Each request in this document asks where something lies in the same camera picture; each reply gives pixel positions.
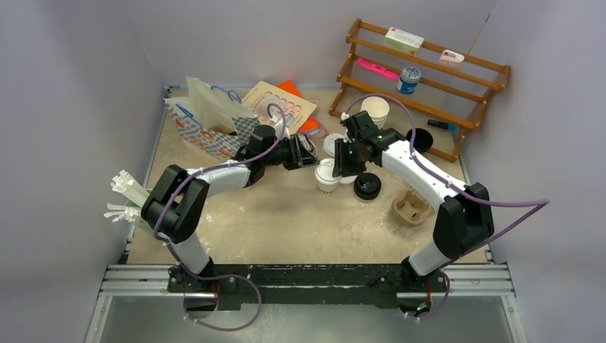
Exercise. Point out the white green box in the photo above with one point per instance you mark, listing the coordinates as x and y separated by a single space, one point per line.
403 41

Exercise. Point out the pink highlighter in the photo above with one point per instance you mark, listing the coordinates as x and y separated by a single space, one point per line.
380 70

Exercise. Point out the cakes recipe book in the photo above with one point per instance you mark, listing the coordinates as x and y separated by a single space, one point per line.
263 94

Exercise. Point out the green cup holder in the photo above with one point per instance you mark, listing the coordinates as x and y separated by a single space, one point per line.
137 222

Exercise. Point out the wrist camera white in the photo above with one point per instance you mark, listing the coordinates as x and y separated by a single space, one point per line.
343 118
281 125

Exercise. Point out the black blue marker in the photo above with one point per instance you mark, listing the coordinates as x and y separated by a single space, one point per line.
442 125

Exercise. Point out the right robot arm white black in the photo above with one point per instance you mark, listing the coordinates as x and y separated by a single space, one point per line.
464 218

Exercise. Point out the single white paper cup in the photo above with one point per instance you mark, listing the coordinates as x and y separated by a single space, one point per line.
327 187

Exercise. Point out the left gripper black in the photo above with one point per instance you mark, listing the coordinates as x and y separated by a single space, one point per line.
299 156

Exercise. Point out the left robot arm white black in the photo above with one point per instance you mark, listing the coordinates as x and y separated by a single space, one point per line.
174 207

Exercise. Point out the stack of black lids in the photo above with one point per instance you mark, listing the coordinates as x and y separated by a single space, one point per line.
367 186

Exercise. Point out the pink white tape dispenser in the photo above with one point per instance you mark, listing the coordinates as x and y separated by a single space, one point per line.
451 59

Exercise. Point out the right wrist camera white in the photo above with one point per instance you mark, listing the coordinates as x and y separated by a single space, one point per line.
343 118

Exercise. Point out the black paper cup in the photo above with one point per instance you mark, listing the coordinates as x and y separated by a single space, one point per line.
423 139

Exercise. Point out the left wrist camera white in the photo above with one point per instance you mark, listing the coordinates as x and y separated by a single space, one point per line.
281 125

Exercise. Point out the checkered paper bakery bag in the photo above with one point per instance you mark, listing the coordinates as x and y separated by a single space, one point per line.
210 120

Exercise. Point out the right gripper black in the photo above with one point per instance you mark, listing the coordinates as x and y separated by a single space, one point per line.
343 168

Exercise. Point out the blue white jar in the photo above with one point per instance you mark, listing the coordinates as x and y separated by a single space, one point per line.
408 80

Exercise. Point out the wooden shelf rack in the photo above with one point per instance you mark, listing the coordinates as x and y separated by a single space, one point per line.
424 98

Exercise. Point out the stack of white paper cups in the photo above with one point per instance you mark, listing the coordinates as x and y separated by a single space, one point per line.
377 108

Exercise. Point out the white cup lid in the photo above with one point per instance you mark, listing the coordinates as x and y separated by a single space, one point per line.
348 180
324 172

